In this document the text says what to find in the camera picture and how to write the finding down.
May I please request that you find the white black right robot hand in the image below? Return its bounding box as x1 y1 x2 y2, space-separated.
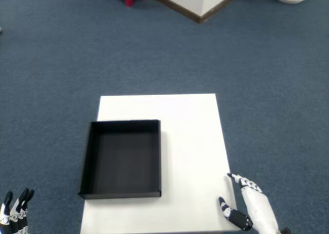
218 173 280 234

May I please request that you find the white square table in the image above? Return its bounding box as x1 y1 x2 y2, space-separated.
80 94 237 233

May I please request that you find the white column with brown skirting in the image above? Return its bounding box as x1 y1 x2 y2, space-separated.
145 0 252 24

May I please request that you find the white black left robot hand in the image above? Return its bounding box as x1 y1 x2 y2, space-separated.
0 188 35 234

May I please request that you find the black open box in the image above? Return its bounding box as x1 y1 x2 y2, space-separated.
78 119 161 200

